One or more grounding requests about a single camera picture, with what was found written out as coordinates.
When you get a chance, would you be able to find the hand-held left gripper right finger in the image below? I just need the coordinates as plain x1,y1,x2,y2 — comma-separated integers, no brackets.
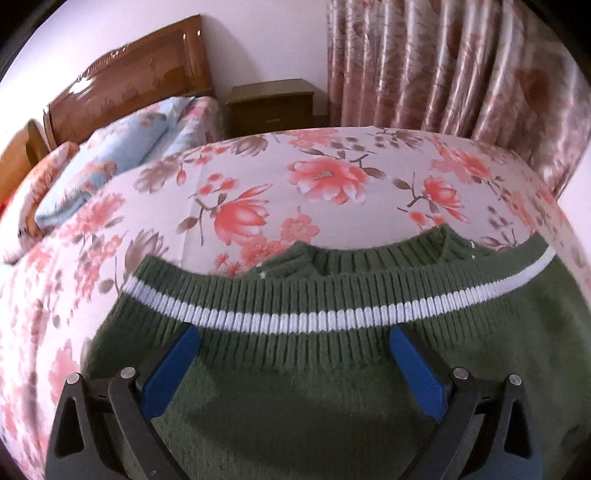
388,325,542,480

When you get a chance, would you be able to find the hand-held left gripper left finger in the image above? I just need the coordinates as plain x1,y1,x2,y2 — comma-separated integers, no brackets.
45,322,201,480

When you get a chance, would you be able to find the green knitted sweater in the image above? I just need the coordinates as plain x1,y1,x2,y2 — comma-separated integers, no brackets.
81,224,591,480

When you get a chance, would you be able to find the floral sheet bed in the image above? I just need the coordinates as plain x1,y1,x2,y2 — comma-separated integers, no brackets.
0,126,591,480

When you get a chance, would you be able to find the light blue floral pillow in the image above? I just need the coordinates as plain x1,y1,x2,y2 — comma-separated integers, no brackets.
34,95,195,230

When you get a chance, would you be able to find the orange floral pillow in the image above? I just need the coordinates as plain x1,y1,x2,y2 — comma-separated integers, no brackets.
0,141,82,265

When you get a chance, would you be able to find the small wooden headboard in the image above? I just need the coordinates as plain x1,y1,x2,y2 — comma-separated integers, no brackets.
0,119,52,182

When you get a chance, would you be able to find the wooden nightstand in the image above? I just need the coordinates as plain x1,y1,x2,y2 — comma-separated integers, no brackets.
225,78,330,139

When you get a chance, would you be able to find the large wooden headboard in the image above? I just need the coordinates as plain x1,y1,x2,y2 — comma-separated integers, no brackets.
43,14,216,151

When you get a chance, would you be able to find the pink floral curtain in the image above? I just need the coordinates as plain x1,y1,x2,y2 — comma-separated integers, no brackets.
325,0,591,199

